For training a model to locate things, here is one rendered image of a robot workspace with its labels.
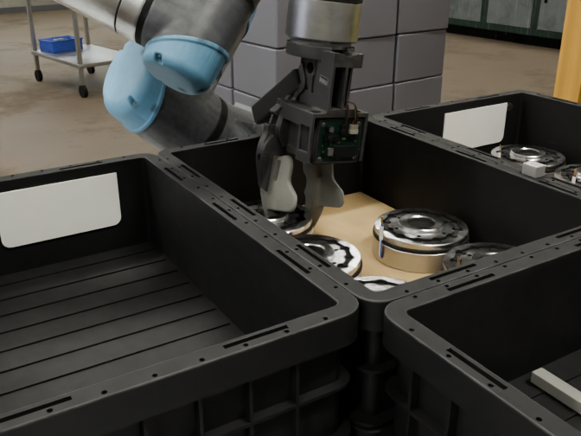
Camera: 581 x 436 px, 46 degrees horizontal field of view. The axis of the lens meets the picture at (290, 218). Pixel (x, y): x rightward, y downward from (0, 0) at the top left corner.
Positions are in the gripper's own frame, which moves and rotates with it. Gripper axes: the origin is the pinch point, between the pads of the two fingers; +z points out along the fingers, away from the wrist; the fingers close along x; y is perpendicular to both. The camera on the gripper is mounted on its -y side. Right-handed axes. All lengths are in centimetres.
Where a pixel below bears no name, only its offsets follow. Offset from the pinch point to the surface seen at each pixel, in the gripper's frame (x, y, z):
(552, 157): 41.0, 3.0, -6.1
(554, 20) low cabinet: 558, -399, -12
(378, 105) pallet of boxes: 192, -215, 33
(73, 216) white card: -22.9, -7.0, 0.1
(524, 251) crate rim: 1.4, 30.8, -8.1
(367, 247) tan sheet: 5.7, 7.6, 1.4
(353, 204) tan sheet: 12.0, -3.7, 0.7
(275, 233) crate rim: -13.3, 17.7, -6.3
